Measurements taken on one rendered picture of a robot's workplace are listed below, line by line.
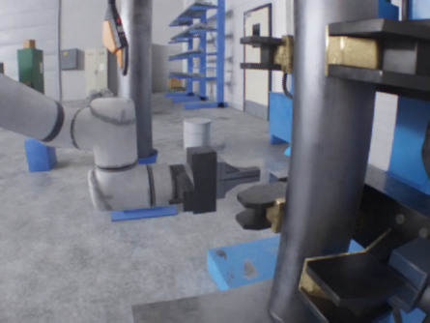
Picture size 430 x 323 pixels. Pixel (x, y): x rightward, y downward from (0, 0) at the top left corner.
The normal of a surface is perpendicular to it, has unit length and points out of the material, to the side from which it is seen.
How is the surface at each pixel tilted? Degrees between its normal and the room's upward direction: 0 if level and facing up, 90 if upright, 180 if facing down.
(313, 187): 90
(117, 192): 90
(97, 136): 90
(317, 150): 90
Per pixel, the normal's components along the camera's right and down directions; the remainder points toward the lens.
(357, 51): -0.48, 0.27
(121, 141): 0.51, 0.27
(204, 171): 0.32, 0.30
